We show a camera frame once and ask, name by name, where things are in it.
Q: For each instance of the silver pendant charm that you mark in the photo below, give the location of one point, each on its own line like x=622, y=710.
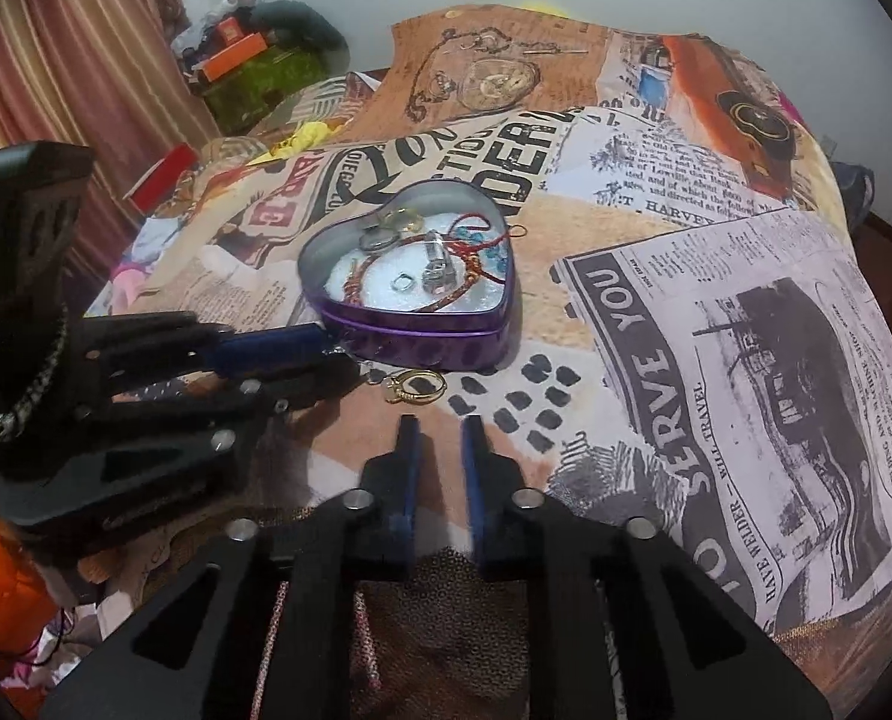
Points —
x=438, y=266

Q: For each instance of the newspaper print blanket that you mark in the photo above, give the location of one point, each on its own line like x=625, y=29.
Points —
x=716, y=315

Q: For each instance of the small thin hoop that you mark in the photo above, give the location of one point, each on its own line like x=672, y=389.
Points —
x=519, y=229

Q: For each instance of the dark backpack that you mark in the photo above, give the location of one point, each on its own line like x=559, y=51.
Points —
x=855, y=195

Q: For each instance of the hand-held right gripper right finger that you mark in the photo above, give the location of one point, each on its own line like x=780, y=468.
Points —
x=476, y=480

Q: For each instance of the red and white box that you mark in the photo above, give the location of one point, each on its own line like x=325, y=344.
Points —
x=162, y=176

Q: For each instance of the yellow round object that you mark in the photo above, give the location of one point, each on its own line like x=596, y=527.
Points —
x=543, y=7

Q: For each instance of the grey green plush pillow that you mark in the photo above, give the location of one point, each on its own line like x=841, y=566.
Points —
x=303, y=30

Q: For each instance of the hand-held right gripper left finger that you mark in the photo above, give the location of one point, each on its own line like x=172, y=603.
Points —
x=410, y=465

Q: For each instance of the small red box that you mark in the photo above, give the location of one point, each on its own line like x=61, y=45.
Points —
x=228, y=30

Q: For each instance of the purple heart-shaped tin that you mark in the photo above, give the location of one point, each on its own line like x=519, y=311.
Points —
x=416, y=337

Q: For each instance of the striped brown curtain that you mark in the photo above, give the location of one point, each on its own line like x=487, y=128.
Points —
x=63, y=52

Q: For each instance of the gold jewellery pile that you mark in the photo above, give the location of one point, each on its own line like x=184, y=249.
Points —
x=386, y=251

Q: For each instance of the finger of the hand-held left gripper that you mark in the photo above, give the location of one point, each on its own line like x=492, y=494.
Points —
x=266, y=349
x=191, y=435

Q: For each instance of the orange box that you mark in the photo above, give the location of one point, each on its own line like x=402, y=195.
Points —
x=228, y=58

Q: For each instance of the pile of white toys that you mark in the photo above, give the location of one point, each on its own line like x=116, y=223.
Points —
x=206, y=19

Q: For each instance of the striped orange cloth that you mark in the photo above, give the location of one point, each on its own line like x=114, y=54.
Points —
x=341, y=101

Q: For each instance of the yellow plush cloth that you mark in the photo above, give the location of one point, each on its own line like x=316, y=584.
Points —
x=307, y=136

